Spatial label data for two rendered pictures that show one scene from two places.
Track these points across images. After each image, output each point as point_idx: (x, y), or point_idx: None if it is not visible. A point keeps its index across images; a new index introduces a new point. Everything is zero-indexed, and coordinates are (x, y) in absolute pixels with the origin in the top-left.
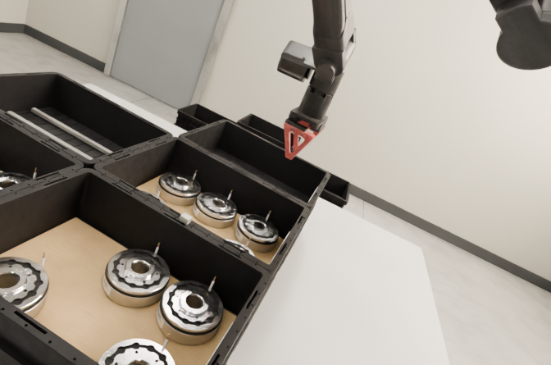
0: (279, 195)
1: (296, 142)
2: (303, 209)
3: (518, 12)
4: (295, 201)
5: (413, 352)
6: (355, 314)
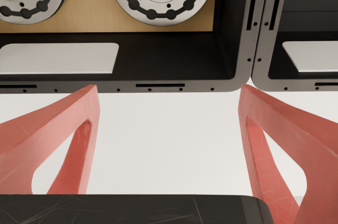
0: (243, 2)
1: (253, 113)
2: (230, 76)
3: None
4: (247, 52)
5: (212, 173)
6: (225, 119)
